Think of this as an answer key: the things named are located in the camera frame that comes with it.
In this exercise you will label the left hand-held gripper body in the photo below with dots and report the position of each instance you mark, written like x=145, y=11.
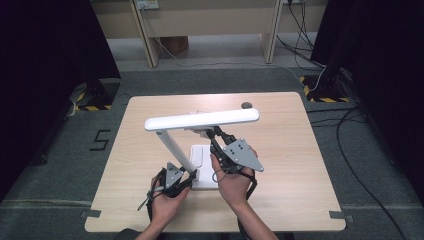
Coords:
x=173, y=176

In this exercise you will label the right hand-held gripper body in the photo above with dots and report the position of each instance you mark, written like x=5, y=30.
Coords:
x=243, y=155

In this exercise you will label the white desk lamp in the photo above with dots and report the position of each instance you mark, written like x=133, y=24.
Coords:
x=200, y=119

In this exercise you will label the person's left hand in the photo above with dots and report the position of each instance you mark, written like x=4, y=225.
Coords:
x=165, y=208

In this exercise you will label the person's right hand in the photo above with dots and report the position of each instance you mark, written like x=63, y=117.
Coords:
x=233, y=188

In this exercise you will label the grey tape piece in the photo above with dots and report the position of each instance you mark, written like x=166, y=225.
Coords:
x=91, y=213
x=338, y=215

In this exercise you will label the brown cardboard box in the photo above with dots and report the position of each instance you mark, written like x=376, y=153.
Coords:
x=174, y=45

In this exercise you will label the black stand base hazard tape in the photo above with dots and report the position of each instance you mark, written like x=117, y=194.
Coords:
x=328, y=88
x=100, y=95

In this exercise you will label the beige wooden desk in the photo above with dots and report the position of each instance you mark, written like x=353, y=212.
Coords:
x=206, y=23

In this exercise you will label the white power strip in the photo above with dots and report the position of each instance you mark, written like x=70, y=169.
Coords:
x=147, y=4

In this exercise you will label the black curtain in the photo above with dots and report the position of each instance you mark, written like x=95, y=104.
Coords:
x=383, y=66
x=43, y=66

